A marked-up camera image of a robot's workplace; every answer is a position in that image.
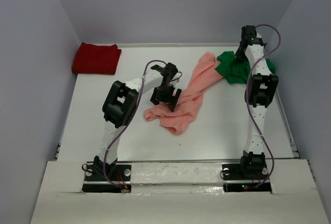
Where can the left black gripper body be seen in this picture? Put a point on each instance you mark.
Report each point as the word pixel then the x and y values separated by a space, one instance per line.
pixel 164 96

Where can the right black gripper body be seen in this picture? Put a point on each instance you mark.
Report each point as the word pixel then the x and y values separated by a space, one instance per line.
pixel 240 54

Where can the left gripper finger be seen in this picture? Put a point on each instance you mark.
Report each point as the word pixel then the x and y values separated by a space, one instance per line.
pixel 174 100
pixel 154 98

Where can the pink t shirt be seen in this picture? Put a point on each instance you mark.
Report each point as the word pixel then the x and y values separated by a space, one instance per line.
pixel 189 103

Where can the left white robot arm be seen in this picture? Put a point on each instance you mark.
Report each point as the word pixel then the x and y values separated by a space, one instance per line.
pixel 122 103

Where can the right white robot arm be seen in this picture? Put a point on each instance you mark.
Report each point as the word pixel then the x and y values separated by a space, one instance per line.
pixel 260 90

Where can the crumpled green t shirt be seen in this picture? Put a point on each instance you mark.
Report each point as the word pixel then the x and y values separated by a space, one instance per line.
pixel 233 71

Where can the folded red t shirt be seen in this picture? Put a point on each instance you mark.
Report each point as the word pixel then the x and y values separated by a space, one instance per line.
pixel 95 59

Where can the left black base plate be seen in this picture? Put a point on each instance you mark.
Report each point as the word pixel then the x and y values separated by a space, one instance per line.
pixel 96 183

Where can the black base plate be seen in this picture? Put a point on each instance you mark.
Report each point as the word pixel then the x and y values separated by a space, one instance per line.
pixel 96 183
pixel 235 180

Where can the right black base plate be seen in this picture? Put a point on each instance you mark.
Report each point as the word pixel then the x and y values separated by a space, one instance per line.
pixel 235 180

